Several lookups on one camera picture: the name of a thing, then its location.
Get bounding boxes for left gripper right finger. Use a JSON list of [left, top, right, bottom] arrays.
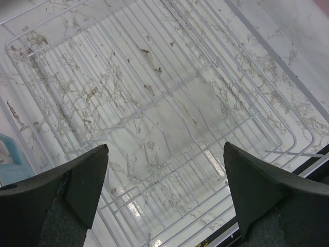
[[224, 142, 328, 246]]

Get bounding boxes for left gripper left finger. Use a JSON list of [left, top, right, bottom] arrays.
[[1, 144, 108, 246]]

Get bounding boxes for blue mug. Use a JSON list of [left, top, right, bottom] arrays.
[[1, 134, 35, 186]]

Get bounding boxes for white wire dish rack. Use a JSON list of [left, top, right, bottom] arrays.
[[1, 1, 328, 246]]

